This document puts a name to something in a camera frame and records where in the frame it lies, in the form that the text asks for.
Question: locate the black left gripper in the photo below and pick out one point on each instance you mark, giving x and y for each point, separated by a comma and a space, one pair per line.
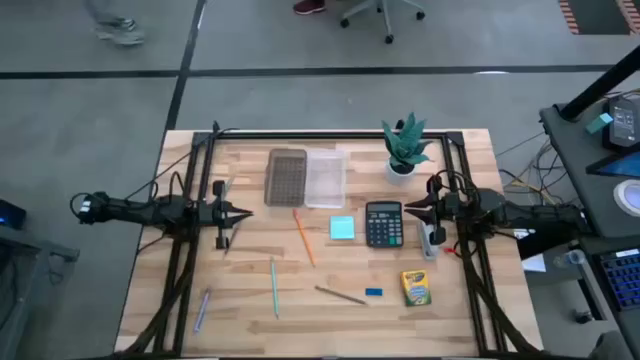
221, 212

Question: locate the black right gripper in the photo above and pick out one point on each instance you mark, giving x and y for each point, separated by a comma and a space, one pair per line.
450, 210

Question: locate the orange pencil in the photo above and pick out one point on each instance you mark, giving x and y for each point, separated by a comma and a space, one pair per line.
303, 236

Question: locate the teal pencil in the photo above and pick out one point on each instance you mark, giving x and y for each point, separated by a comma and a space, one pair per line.
274, 287

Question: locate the blue eraser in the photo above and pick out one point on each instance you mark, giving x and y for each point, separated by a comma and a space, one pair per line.
374, 292

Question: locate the dark blue pencil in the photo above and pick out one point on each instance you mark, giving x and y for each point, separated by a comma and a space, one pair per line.
340, 295

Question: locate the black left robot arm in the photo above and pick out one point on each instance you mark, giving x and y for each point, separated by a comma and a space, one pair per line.
140, 212

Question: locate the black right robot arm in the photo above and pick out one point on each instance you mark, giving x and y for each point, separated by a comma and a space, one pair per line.
530, 215

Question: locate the grey stapler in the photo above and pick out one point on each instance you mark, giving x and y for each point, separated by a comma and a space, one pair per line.
427, 247

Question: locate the black calculator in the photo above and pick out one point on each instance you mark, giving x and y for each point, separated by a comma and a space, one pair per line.
384, 227

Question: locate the white plant pot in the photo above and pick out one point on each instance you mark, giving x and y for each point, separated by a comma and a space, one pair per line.
395, 176

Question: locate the grey translucent pencil case base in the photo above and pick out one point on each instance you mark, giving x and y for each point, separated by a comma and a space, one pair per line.
285, 178

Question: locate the green artificial plant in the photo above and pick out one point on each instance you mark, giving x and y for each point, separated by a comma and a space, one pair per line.
406, 145

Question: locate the yellow green crayon box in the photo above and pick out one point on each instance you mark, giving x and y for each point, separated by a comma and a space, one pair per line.
415, 288

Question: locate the light blue sticky notes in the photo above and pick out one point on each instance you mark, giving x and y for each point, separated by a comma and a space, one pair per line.
342, 228

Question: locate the clear plastic case lid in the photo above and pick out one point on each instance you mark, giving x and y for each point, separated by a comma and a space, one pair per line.
326, 179

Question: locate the purple pen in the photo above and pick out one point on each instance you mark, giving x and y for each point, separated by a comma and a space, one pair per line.
202, 310

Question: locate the white paper sheet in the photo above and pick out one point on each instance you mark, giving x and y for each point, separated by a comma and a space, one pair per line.
534, 262

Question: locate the clear water bottle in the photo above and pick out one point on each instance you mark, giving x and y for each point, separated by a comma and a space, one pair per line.
570, 258

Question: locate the black side desk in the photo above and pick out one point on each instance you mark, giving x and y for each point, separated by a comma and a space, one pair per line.
575, 170

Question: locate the small teal block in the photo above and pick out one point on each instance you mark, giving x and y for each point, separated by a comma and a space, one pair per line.
599, 123

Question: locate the blue tablet screen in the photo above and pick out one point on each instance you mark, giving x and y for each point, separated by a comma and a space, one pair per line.
620, 166

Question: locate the office chair base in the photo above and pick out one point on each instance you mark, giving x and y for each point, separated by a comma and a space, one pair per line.
385, 12

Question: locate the white round device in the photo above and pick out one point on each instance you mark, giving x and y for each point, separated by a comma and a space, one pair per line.
629, 198

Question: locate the blue backlit keyboard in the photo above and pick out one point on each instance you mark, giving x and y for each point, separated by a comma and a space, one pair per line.
622, 280

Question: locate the person's grey shoe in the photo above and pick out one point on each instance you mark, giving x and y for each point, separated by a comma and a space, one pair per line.
120, 34

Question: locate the black diagonal pole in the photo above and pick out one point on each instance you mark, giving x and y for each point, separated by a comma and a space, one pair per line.
600, 85

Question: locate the black handheld device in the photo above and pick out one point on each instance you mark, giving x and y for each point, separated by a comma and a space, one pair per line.
624, 122

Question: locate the person's red shoe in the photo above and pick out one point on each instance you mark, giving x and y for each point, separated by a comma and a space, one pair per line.
309, 6

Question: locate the grey cart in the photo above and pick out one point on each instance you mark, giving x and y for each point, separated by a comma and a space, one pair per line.
25, 290

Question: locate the striped floor mat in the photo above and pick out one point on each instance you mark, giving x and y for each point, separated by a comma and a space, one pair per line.
597, 15

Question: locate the black aluminium table frame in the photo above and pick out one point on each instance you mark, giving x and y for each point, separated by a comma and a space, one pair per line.
325, 135

